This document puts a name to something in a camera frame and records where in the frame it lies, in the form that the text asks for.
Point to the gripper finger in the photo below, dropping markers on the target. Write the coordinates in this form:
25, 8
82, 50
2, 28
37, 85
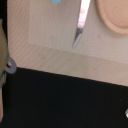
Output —
7, 64

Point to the woven beige placemat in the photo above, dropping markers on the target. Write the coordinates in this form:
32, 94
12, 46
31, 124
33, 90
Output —
41, 37

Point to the round wooden plate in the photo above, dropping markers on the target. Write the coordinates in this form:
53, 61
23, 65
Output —
114, 14

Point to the knife with orange handle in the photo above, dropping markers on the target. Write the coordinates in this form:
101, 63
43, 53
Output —
84, 7

